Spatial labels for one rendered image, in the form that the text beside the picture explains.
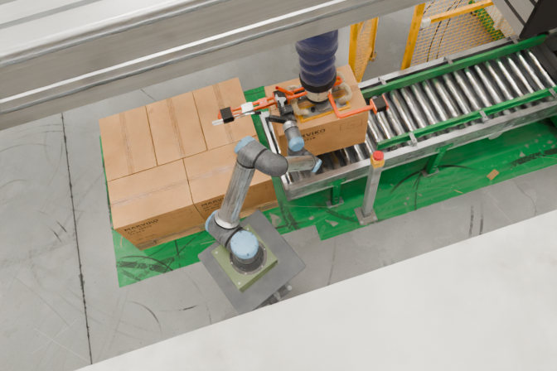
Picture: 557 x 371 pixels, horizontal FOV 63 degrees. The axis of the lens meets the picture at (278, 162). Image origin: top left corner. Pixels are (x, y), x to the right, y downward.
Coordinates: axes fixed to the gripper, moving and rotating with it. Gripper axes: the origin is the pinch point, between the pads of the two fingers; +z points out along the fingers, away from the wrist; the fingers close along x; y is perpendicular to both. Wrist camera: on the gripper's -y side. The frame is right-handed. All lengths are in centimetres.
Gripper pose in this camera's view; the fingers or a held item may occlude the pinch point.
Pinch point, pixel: (276, 99)
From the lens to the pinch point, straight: 288.1
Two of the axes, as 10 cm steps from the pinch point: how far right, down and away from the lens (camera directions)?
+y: 9.5, -3.0, 0.5
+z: -2.9, -8.4, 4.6
